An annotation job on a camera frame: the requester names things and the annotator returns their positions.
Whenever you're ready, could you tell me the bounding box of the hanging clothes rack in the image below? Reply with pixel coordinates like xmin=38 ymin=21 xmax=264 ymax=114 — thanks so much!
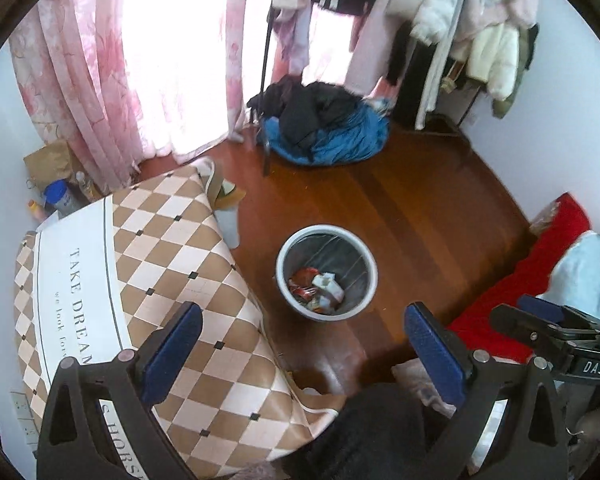
xmin=272 ymin=0 xmax=541 ymax=131

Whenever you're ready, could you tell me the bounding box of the blue lid jar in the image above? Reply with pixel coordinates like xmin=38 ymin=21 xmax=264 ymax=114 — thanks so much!
xmin=43 ymin=180 xmax=83 ymax=217

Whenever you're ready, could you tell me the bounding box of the white cardboard box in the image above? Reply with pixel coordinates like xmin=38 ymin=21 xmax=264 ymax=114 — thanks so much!
xmin=312 ymin=273 xmax=344 ymax=311

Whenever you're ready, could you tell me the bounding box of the red blanket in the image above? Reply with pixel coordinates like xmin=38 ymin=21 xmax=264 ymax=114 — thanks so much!
xmin=448 ymin=193 xmax=591 ymax=363

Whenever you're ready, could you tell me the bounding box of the white round trash bin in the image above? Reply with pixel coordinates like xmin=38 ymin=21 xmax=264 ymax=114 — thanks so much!
xmin=274 ymin=224 xmax=379 ymax=323

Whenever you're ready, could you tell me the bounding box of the black stand pole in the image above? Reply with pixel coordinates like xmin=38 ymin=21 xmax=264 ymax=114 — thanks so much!
xmin=256 ymin=1 xmax=282 ymax=179

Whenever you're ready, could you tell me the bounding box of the pink floral curtain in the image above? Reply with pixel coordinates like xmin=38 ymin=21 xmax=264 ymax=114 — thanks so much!
xmin=8 ymin=0 xmax=247 ymax=192

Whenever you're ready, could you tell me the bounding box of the orange chips bag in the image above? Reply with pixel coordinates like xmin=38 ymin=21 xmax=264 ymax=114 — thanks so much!
xmin=287 ymin=266 xmax=320 ymax=304

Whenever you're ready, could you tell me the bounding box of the checkered brown tablecloth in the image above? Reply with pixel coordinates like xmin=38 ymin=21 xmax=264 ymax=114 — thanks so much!
xmin=14 ymin=162 xmax=343 ymax=479

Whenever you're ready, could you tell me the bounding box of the blue and black clothes pile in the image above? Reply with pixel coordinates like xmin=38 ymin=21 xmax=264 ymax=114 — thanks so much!
xmin=247 ymin=76 xmax=389 ymax=167

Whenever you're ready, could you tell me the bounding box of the brown paper bag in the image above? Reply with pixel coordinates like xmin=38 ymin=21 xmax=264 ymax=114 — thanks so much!
xmin=23 ymin=140 xmax=83 ymax=192

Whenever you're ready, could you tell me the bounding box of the white wall socket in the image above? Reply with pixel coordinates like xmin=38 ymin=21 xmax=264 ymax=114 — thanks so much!
xmin=10 ymin=391 xmax=40 ymax=450

